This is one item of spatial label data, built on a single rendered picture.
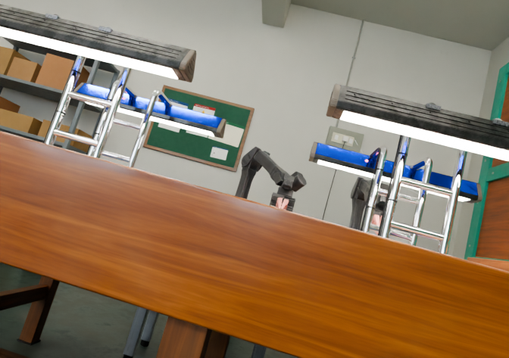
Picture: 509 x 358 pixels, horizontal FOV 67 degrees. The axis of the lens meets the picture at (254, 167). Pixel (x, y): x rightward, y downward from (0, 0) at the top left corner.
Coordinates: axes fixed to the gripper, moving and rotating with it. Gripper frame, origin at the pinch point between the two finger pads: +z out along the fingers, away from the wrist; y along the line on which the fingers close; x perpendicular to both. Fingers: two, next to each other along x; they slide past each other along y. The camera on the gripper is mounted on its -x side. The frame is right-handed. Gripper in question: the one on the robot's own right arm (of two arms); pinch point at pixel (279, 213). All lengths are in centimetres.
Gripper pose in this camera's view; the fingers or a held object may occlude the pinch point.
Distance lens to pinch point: 159.0
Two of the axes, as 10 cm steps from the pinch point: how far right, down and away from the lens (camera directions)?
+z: -2.2, 4.8, -8.5
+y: 9.6, 2.7, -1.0
